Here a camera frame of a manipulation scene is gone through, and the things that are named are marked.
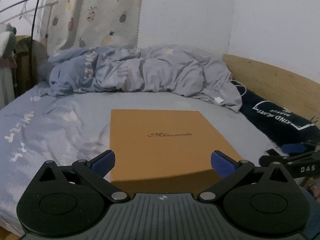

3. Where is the white hanging cloth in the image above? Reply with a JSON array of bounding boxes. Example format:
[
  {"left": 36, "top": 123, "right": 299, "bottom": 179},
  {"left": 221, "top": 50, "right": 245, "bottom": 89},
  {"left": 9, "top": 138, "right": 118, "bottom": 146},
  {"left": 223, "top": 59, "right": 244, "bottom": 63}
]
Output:
[{"left": 0, "top": 66, "right": 16, "bottom": 108}]

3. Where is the white charging cable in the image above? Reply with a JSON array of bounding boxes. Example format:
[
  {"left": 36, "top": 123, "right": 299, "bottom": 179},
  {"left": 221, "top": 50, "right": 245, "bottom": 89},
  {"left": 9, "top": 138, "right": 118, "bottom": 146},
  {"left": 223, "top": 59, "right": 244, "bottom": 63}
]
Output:
[{"left": 212, "top": 79, "right": 248, "bottom": 104}]

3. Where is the black metal rack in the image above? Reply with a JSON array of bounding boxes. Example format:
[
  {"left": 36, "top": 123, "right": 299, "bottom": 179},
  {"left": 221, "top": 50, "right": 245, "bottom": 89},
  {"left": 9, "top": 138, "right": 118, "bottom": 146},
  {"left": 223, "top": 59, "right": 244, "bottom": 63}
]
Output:
[{"left": 0, "top": 0, "right": 47, "bottom": 40}]

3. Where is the printed blue bed sheet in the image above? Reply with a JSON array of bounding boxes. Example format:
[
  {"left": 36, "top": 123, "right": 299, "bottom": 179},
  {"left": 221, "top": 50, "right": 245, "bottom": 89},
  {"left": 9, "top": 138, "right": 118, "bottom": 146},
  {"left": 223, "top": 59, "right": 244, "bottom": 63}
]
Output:
[{"left": 0, "top": 81, "right": 275, "bottom": 236}]

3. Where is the crumpled blue-grey duvet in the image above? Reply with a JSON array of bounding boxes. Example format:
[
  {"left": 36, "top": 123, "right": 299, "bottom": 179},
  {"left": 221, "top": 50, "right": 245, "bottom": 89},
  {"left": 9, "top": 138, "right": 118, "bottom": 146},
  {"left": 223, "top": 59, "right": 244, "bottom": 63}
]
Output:
[{"left": 40, "top": 44, "right": 243, "bottom": 113}]

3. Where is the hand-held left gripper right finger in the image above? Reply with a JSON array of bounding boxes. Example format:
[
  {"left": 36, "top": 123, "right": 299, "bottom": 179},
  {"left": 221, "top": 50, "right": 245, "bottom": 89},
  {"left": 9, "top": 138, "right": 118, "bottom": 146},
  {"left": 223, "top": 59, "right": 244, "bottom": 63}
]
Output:
[{"left": 197, "top": 149, "right": 291, "bottom": 203}]

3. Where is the pineapple print curtain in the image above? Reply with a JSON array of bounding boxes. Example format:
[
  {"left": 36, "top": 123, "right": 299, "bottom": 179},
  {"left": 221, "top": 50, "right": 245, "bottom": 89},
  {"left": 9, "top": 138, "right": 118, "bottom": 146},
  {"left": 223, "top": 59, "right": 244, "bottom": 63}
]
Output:
[{"left": 40, "top": 0, "right": 147, "bottom": 53}]

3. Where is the brown cardboard box lid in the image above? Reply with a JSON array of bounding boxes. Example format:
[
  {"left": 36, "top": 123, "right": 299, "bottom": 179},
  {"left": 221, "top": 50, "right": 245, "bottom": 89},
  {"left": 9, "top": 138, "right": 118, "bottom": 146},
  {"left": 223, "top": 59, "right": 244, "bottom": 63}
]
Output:
[{"left": 109, "top": 109, "right": 244, "bottom": 198}]

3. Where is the grey-green plush toy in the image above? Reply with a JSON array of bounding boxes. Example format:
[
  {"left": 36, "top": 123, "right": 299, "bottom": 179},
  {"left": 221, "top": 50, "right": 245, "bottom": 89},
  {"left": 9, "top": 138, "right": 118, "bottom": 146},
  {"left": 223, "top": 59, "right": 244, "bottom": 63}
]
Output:
[{"left": 0, "top": 23, "right": 17, "bottom": 55}]

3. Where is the brown wooden chair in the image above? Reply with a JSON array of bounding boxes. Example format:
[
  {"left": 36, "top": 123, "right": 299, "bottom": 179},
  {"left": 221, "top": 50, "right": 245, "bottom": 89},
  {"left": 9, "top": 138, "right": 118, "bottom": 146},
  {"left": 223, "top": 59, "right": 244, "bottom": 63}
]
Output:
[{"left": 14, "top": 35, "right": 48, "bottom": 97}]

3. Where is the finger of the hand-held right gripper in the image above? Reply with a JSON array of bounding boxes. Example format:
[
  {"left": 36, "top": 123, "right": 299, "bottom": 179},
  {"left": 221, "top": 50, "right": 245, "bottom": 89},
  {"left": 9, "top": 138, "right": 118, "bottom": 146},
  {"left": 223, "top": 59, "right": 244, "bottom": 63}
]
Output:
[
  {"left": 281, "top": 141, "right": 320, "bottom": 155},
  {"left": 259, "top": 155, "right": 302, "bottom": 167}
]

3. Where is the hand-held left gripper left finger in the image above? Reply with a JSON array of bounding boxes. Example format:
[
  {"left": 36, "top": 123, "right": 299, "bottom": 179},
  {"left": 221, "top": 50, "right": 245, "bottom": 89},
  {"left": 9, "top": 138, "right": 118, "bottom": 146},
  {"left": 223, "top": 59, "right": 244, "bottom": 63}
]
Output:
[{"left": 34, "top": 149, "right": 130, "bottom": 203}]

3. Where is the dark navy printed pillow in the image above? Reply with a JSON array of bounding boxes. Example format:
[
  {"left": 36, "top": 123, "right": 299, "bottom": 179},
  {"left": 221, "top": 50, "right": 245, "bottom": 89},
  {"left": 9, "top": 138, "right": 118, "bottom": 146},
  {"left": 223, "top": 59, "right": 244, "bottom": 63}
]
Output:
[{"left": 231, "top": 80, "right": 320, "bottom": 148}]

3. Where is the wooden headboard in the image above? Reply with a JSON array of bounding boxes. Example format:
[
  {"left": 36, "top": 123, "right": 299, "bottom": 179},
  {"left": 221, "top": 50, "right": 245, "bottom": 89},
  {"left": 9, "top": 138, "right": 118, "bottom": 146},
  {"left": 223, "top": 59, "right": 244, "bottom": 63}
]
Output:
[{"left": 222, "top": 54, "right": 320, "bottom": 128}]

